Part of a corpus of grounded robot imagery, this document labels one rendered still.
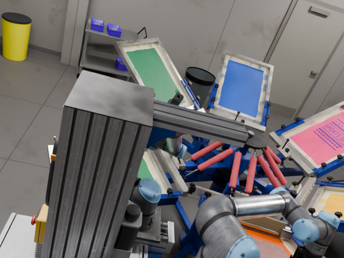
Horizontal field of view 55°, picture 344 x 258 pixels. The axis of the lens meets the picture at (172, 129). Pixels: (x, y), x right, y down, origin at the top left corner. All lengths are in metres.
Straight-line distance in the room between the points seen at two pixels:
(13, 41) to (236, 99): 3.65
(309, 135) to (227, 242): 2.57
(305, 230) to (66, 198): 0.79
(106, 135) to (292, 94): 5.99
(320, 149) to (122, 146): 2.54
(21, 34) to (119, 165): 4.83
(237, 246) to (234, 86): 2.75
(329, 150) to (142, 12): 3.83
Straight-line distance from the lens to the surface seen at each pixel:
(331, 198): 2.82
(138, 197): 1.56
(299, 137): 3.39
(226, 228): 0.94
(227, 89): 3.50
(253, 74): 3.73
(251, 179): 2.52
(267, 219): 2.13
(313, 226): 1.25
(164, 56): 3.28
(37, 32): 6.32
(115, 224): 1.20
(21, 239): 1.62
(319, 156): 3.25
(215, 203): 0.99
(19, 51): 5.85
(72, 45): 5.95
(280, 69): 6.47
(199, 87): 5.33
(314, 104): 7.12
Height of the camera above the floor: 2.51
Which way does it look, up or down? 30 degrees down
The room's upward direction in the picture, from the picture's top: 20 degrees clockwise
